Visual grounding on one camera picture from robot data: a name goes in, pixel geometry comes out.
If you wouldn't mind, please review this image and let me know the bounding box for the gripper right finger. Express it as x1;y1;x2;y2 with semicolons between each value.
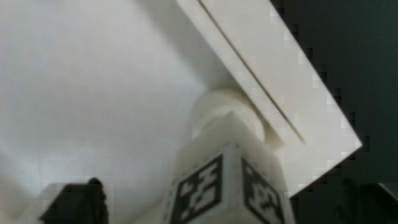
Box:
333;179;398;224

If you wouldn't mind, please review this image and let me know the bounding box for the white square tabletop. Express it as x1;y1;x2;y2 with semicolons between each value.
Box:
0;0;360;224

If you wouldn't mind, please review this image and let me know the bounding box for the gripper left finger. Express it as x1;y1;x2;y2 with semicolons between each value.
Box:
38;178;108;224

